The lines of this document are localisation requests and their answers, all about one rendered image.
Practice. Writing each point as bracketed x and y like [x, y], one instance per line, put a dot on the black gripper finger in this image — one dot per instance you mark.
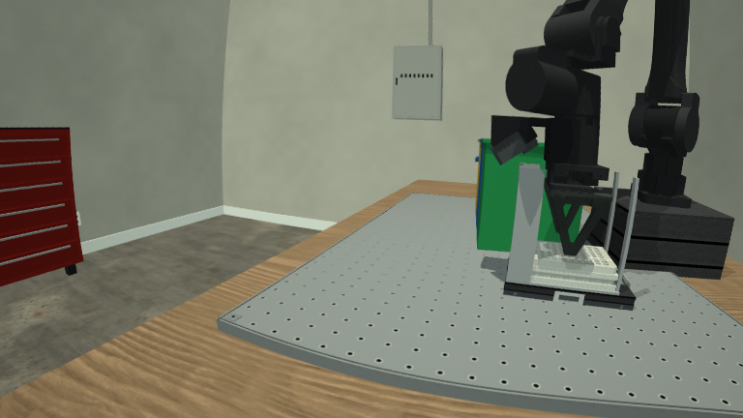
[600, 202]
[573, 210]

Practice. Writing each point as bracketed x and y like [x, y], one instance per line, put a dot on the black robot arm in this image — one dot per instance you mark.
[542, 81]

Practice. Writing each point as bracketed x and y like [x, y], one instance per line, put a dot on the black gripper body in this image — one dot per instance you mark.
[559, 174]

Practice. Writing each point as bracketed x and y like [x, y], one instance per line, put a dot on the white well plate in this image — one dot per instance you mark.
[550, 278]
[590, 262]

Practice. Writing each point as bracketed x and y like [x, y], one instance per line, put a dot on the green bin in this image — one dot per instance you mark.
[498, 202]

